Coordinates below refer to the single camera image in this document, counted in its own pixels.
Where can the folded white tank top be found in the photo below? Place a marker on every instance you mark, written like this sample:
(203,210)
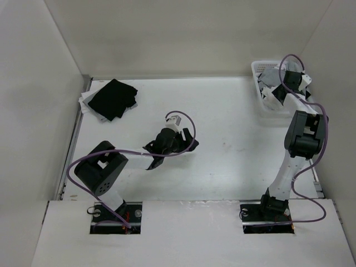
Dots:
(83,107)

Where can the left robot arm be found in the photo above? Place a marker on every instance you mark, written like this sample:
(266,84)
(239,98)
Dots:
(99,173)

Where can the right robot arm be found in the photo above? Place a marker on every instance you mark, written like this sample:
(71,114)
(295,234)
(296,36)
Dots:
(306,137)

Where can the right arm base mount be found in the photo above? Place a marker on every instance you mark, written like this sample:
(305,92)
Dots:
(255,222)

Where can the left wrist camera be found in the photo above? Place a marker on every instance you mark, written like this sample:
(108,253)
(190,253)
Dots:
(173,122)

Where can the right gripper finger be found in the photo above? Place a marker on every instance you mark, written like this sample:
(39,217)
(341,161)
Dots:
(280,93)
(306,93)

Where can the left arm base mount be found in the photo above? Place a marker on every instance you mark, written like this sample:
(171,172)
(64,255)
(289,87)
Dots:
(105,223)

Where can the white tank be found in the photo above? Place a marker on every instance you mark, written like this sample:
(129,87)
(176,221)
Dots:
(269,100)
(83,107)

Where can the white plastic laundry basket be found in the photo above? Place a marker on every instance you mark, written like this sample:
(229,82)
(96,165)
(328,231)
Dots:
(271,111)

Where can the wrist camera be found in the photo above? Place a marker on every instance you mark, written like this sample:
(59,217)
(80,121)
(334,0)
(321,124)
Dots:
(173,122)
(305,82)

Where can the folded black tank top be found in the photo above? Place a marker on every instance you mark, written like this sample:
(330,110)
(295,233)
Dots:
(112,96)

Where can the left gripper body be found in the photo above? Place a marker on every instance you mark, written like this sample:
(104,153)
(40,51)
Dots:
(177,146)

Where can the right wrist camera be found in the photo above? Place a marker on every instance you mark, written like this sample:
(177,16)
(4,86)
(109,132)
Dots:
(305,82)

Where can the grey tank top in basket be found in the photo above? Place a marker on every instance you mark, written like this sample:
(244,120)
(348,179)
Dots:
(270,76)

